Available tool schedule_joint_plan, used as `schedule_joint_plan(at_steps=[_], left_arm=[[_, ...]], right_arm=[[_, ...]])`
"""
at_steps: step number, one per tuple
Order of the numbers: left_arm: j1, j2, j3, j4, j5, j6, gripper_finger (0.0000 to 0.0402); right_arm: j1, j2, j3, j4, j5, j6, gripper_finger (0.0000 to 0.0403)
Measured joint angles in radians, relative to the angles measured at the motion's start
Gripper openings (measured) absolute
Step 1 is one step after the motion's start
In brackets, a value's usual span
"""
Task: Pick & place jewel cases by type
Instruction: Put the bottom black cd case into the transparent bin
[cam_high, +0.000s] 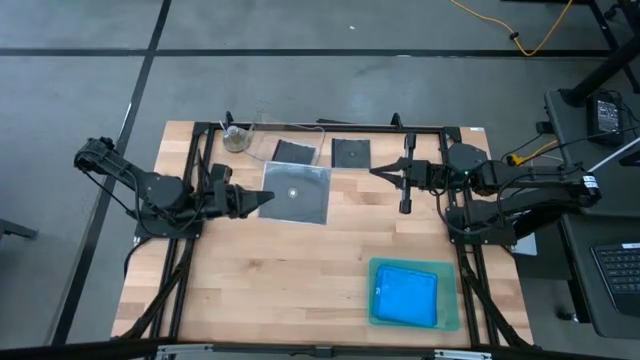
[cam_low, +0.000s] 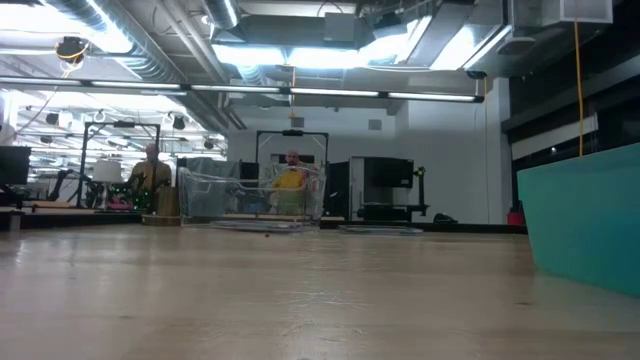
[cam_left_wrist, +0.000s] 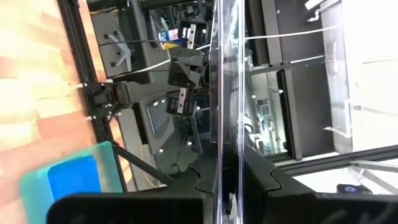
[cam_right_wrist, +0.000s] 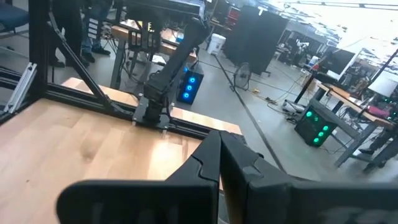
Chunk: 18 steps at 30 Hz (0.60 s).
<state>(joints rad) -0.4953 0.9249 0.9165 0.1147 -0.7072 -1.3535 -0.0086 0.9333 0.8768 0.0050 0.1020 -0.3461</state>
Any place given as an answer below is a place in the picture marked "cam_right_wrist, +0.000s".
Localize computer tower blue fans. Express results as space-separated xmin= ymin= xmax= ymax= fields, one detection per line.
xmin=177 ymin=63 xmax=205 ymax=105

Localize wooden workbench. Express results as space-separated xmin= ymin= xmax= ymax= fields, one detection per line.
xmin=110 ymin=18 xmax=200 ymax=91

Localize computer tower green fans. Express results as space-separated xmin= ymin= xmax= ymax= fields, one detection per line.
xmin=294 ymin=105 xmax=338 ymax=147

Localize black aluminium table frame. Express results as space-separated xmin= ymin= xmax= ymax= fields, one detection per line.
xmin=0 ymin=0 xmax=246 ymax=147

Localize person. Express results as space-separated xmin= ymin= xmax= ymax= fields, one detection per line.
xmin=81 ymin=0 xmax=112 ymax=63
xmin=357 ymin=124 xmax=398 ymax=175

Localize white bucket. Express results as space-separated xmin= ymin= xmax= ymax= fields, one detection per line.
xmin=206 ymin=33 xmax=227 ymax=56

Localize silver aluminium bracket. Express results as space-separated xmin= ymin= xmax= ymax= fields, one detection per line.
xmin=2 ymin=62 xmax=37 ymax=114

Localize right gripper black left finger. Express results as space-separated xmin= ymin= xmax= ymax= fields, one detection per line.
xmin=55 ymin=130 xmax=222 ymax=224

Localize black partition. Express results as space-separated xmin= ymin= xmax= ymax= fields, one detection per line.
xmin=223 ymin=5 xmax=289 ymax=75

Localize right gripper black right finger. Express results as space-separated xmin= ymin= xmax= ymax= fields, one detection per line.
xmin=221 ymin=132 xmax=398 ymax=224

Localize pink object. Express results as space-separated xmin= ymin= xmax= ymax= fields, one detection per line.
xmin=366 ymin=105 xmax=390 ymax=118

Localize black floor fan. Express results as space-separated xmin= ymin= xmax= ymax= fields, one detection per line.
xmin=233 ymin=62 xmax=252 ymax=91

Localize black computer monitor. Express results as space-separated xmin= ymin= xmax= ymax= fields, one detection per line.
xmin=320 ymin=48 xmax=357 ymax=82

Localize blue chair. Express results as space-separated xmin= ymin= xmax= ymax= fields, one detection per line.
xmin=0 ymin=2 xmax=30 ymax=32

